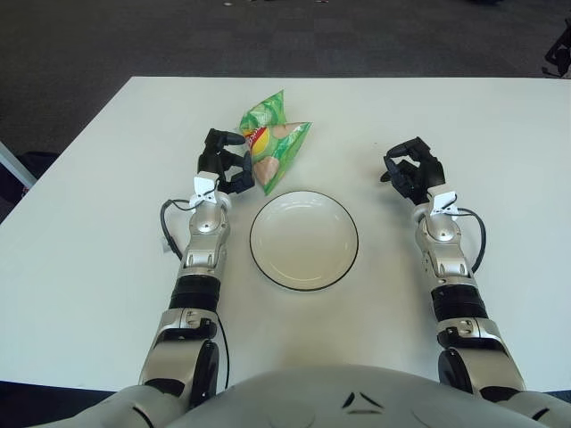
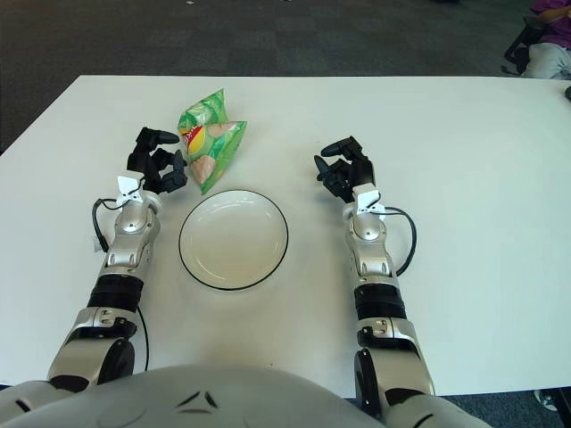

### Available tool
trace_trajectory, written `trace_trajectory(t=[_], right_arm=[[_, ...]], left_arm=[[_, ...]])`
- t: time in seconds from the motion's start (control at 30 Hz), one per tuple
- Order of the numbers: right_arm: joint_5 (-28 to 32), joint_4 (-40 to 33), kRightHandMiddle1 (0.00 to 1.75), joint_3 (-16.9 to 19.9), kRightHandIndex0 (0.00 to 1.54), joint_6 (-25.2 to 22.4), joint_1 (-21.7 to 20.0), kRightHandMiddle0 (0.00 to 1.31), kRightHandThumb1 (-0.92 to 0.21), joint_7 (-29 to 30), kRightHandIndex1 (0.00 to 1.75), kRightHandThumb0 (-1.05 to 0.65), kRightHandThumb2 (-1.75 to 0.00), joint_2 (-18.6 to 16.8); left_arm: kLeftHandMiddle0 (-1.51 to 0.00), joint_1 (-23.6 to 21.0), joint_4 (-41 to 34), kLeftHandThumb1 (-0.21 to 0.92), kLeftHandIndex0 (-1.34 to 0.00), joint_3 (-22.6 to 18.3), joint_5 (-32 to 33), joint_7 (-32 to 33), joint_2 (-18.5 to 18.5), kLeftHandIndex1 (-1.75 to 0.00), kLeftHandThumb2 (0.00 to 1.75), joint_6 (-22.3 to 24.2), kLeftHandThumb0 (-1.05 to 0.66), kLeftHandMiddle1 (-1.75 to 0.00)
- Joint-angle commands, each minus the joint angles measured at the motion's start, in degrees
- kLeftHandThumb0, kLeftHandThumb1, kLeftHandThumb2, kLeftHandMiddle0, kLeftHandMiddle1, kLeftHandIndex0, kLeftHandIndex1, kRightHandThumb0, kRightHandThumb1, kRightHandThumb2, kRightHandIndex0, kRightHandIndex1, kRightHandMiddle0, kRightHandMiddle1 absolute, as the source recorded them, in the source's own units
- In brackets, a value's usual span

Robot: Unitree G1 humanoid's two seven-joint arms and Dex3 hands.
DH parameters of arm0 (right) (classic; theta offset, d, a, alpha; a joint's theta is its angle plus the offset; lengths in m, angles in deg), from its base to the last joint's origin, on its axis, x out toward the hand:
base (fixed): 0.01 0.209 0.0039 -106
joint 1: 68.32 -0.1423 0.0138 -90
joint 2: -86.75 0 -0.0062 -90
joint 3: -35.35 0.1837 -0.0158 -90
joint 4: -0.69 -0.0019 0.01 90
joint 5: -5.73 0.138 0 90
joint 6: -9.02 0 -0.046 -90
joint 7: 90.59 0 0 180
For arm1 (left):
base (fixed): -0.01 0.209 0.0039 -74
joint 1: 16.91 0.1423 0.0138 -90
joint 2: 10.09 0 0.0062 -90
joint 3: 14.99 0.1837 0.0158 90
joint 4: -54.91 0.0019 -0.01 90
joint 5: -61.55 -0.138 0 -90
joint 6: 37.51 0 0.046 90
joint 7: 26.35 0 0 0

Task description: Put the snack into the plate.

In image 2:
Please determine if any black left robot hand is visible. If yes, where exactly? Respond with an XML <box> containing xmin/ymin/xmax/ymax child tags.
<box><xmin>126</xmin><ymin>127</ymin><xmax>188</xmax><ymax>195</ymax></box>

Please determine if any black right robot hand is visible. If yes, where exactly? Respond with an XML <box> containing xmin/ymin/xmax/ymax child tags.
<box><xmin>313</xmin><ymin>136</ymin><xmax>375</xmax><ymax>204</ymax></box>

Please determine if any green snack bag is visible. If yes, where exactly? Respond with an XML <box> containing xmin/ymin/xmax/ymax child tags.
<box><xmin>177</xmin><ymin>87</ymin><xmax>249</xmax><ymax>195</ymax></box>

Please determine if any white plate black rim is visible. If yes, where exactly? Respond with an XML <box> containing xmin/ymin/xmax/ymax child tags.
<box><xmin>178</xmin><ymin>190</ymin><xmax>290</xmax><ymax>292</ymax></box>

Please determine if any black office chair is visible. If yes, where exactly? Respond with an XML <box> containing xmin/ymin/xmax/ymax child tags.
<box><xmin>503</xmin><ymin>15</ymin><xmax>543</xmax><ymax>75</ymax></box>

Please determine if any seated person purple shirt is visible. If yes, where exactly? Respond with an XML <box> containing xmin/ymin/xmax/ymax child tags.
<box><xmin>521</xmin><ymin>0</ymin><xmax>571</xmax><ymax>81</ymax></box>

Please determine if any grey robot torso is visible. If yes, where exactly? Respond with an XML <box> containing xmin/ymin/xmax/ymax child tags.
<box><xmin>0</xmin><ymin>363</ymin><xmax>483</xmax><ymax>428</ymax></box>

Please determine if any grey shoe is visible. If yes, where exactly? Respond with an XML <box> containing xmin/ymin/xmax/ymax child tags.
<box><xmin>534</xmin><ymin>388</ymin><xmax>561</xmax><ymax>412</ymax></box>

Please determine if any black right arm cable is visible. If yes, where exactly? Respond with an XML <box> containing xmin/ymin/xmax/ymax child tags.
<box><xmin>378</xmin><ymin>205</ymin><xmax>418</xmax><ymax>276</ymax></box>

